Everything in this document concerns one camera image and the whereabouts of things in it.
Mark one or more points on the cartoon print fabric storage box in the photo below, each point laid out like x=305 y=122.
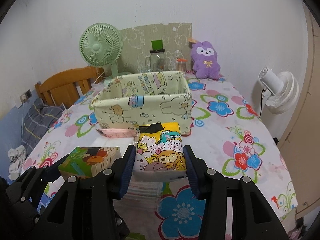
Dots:
x=134 y=100

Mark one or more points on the green plastic cup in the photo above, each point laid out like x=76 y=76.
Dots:
x=157 y=44

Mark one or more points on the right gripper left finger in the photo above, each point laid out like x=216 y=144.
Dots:
x=83 y=208

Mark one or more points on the toothpick jar orange lid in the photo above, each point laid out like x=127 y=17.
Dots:
x=181 y=65

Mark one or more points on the green desk fan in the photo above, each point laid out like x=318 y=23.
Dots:
x=100 y=46

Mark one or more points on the pink tissue packet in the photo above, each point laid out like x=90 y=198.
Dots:
x=117 y=133

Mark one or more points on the white crumpled cloth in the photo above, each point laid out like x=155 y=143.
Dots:
x=17 y=157

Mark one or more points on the purple plush bunny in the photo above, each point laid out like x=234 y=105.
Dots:
x=204 y=58

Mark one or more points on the white standing fan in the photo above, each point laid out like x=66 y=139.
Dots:
x=280 y=91

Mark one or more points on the yellow cartoon tissue pack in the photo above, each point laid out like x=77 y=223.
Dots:
x=159 y=157

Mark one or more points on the grey plaid pillow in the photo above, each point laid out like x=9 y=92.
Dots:
x=37 y=122

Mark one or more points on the green cartoon tissue pack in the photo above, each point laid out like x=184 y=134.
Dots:
x=87 y=162

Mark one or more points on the white plastic tissue pack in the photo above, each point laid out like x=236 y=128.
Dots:
x=121 y=143

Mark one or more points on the green cartoon cardboard panel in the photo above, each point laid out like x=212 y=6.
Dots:
x=139 y=41

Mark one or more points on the floral tablecloth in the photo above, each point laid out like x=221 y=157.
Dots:
x=226 y=133

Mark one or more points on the wall power socket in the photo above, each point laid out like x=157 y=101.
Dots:
x=25 y=96

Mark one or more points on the glass mason jar mug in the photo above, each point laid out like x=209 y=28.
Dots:
x=156 y=61

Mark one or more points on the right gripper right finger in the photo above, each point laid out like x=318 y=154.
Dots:
x=253 y=217

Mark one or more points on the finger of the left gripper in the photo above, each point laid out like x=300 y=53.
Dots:
x=55 y=182
x=19 y=202

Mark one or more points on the wooden chair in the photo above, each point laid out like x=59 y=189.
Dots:
x=65 y=88

